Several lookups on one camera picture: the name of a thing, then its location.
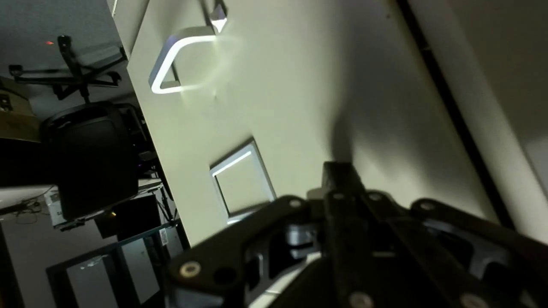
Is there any dark equipment with panels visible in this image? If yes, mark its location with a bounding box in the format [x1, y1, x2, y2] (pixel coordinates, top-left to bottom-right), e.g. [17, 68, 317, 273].
[45, 220, 192, 308]

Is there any black office chair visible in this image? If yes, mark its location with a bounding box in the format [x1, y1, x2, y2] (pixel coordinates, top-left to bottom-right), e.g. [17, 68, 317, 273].
[7, 32, 151, 223]

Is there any beige metal filing cabinet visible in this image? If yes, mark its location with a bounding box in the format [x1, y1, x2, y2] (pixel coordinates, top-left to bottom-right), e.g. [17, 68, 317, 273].
[406, 0, 548, 242]

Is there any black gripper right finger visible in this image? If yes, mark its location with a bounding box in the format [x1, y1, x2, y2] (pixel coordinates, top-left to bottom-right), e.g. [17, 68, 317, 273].
[344, 160, 548, 308]

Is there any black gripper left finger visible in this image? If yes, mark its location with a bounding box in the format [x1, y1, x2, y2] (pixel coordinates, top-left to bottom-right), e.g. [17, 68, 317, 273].
[163, 160, 348, 308]

